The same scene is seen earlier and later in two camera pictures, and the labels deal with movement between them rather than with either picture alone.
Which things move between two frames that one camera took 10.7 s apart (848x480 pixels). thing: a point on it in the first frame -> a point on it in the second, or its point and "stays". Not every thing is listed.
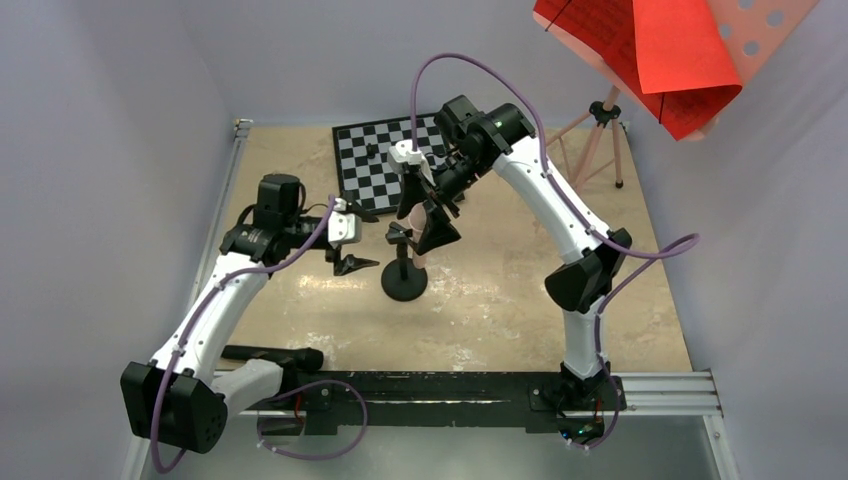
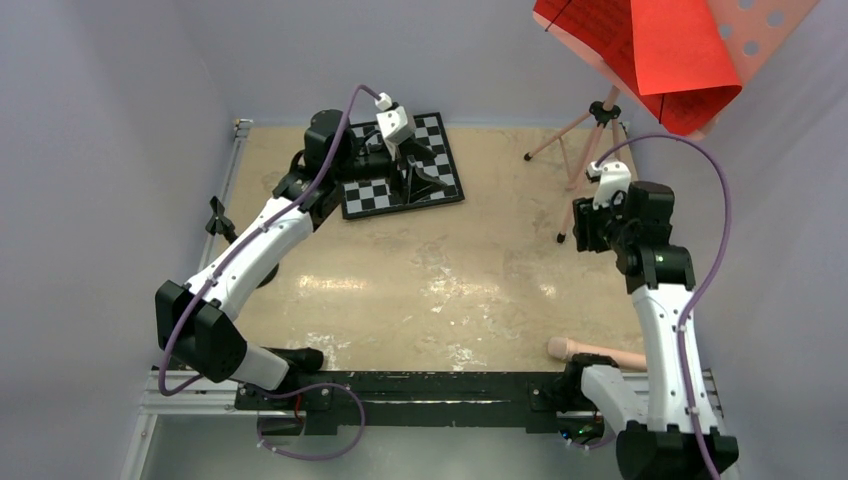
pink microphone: [416, 221] -> [564, 349]
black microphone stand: [402, 280] -> [220, 223]
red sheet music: [683, 56] stays
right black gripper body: [451, 178] -> [594, 228]
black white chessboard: [361, 157] stays
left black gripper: [343, 265] -> [419, 183]
